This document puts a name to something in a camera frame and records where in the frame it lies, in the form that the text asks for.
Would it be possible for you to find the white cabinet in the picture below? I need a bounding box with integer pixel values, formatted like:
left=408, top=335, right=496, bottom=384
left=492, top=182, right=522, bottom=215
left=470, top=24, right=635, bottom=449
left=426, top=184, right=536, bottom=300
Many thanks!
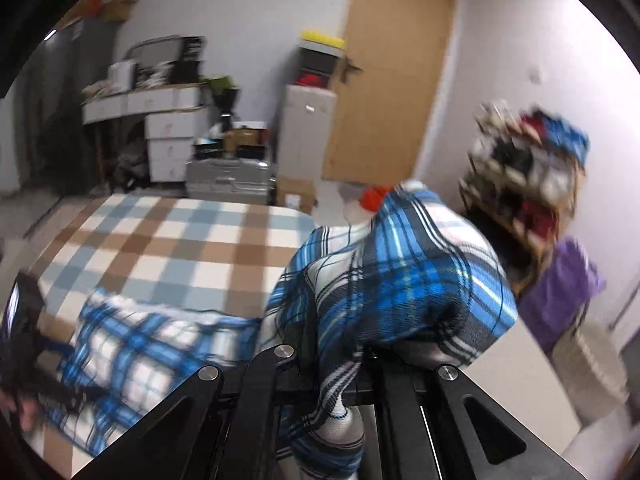
left=275, top=84, right=337, bottom=196

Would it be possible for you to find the silver suitcase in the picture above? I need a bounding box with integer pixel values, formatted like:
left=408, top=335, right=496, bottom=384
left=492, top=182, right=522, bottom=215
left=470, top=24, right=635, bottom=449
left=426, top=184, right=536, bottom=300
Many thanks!
left=186, top=157, right=278, bottom=206

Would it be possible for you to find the woven basket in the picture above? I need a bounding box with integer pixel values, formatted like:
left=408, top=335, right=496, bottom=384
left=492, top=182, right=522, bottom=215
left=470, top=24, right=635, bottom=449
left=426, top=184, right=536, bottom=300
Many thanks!
left=552, top=320, right=631, bottom=421

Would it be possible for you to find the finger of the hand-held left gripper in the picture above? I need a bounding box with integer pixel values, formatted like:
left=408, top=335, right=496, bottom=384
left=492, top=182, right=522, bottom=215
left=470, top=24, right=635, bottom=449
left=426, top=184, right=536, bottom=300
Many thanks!
left=35, top=335, right=101, bottom=403

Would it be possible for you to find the orange plastic bag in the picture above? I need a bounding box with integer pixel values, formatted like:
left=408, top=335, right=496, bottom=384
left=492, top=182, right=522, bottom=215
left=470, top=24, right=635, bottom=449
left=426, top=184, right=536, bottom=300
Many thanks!
left=357, top=185, right=396, bottom=213

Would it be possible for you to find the blue plaid shirt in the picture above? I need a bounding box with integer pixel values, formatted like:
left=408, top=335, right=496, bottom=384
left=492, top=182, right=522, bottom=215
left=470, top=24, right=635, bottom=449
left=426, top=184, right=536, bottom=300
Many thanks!
left=50, top=180, right=518, bottom=480

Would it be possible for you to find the green bag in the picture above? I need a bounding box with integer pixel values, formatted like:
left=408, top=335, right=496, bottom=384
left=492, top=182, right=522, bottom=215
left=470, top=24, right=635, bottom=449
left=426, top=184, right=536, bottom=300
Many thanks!
left=205, top=75, right=240, bottom=111

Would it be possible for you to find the yellow box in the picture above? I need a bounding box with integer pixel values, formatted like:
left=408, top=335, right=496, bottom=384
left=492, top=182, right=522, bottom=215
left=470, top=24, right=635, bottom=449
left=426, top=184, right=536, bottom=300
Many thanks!
left=301, top=30, right=346, bottom=52

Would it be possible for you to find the purple bag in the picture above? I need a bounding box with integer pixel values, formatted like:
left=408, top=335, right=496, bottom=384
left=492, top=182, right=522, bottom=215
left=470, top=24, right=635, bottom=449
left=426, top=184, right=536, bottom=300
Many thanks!
left=517, top=237, right=606, bottom=356

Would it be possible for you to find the wooden door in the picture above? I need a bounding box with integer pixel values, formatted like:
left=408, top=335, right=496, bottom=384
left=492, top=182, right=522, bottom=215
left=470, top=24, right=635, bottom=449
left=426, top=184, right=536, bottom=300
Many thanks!
left=322, top=0, right=457, bottom=186

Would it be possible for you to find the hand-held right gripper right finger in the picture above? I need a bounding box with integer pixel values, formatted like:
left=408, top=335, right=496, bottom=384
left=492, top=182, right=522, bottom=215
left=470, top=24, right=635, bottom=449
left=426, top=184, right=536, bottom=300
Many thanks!
left=350, top=350, right=586, bottom=480

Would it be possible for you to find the black storage box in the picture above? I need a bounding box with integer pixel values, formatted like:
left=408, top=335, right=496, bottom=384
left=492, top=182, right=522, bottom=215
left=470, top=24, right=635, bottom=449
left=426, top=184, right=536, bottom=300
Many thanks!
left=192, top=122, right=271, bottom=161

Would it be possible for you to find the wooden shoe rack with shoes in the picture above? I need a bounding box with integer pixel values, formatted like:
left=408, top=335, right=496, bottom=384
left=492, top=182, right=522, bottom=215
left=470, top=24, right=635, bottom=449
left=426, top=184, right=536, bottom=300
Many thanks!
left=460, top=100, right=591, bottom=281

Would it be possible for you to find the brown cardboard box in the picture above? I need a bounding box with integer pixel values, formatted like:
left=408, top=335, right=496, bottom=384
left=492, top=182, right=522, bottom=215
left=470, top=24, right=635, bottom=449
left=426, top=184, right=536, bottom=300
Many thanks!
left=97, top=0, right=138, bottom=23

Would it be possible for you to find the white appliance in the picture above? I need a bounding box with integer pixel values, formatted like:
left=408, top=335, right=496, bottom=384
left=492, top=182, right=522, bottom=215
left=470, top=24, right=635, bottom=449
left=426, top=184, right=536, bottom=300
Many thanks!
left=107, top=60, right=137, bottom=93

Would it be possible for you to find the person's left hand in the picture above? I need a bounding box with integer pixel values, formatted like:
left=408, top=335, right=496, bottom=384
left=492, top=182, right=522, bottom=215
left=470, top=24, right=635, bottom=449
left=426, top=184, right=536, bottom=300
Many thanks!
left=0, top=390, right=37, bottom=433

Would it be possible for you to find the white desk with drawers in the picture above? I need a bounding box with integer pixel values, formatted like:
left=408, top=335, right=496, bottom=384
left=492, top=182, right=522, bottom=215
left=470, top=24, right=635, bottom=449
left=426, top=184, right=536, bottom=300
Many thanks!
left=82, top=82, right=221, bottom=183

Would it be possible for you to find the black container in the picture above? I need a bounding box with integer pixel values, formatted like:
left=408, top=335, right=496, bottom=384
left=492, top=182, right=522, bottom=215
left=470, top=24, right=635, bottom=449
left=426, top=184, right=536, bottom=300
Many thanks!
left=177, top=35, right=207, bottom=81

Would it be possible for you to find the oval mirror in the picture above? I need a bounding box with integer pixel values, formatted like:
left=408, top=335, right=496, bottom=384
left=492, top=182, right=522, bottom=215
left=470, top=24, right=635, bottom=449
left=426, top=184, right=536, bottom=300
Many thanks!
left=122, top=35, right=183, bottom=68

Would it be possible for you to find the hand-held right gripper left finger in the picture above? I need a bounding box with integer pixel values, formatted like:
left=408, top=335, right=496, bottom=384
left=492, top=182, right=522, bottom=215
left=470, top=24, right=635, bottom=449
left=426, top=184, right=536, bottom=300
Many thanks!
left=72, top=310, right=317, bottom=480

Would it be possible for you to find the checked bed sheet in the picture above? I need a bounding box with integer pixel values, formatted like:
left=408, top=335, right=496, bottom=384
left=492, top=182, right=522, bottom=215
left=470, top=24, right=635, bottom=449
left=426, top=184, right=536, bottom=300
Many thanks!
left=22, top=194, right=316, bottom=476

